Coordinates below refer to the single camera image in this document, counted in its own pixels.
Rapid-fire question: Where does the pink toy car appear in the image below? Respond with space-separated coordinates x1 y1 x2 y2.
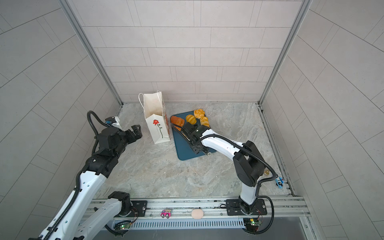
161 209 172 219

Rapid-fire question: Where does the right circuit board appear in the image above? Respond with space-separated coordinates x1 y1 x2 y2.
243 219 262 232

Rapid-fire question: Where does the striped bread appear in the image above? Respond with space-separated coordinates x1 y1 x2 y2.
200 117 210 128

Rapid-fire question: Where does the teal tray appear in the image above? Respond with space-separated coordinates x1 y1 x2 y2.
172 111 217 161

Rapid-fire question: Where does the aluminium rail frame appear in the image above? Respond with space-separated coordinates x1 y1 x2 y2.
81 196 310 235

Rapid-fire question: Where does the circuit board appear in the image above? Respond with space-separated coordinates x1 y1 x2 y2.
114 221 132 231
243 219 262 232

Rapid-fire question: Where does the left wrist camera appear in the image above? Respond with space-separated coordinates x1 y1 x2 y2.
105 117 122 130

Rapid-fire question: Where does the left circuit board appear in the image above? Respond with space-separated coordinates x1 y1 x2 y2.
114 221 132 231

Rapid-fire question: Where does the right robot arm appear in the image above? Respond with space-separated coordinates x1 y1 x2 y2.
172 123 278 215

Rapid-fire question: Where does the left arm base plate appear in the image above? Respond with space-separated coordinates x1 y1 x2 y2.
118 201 148 218

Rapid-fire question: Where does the blue toy car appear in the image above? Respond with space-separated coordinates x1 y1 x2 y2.
275 177 284 189

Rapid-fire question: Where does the red-brown triangular bread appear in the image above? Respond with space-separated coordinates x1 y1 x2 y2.
170 116 185 132

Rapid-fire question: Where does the small striped bun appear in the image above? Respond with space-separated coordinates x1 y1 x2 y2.
186 115 197 125

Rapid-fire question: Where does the pink oval eraser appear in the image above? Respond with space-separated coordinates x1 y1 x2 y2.
191 209 204 220

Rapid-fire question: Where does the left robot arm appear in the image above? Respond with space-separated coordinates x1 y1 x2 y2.
38 125 143 240

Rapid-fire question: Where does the white paper gift bag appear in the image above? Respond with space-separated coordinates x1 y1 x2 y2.
138 91 171 144

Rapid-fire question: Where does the round flower bread top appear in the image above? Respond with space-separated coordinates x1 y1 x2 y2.
194 109 205 120

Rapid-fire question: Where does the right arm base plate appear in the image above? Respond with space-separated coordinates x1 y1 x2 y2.
225 199 268 216

